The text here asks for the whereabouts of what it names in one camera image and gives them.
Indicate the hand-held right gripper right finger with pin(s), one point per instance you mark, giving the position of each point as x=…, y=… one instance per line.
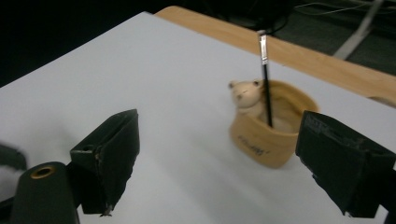
x=345, y=161

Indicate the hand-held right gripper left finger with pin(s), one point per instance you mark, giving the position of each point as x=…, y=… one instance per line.
x=109, y=161

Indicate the wooden pen holder with bear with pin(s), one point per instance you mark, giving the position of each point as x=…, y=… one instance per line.
x=264, y=143

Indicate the thin black pen silver end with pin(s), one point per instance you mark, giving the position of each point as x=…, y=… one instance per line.
x=265, y=81

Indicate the white board sheet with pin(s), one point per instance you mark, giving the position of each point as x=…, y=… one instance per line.
x=174, y=102

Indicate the grey metal desk frame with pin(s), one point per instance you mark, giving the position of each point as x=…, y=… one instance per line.
x=358, y=31

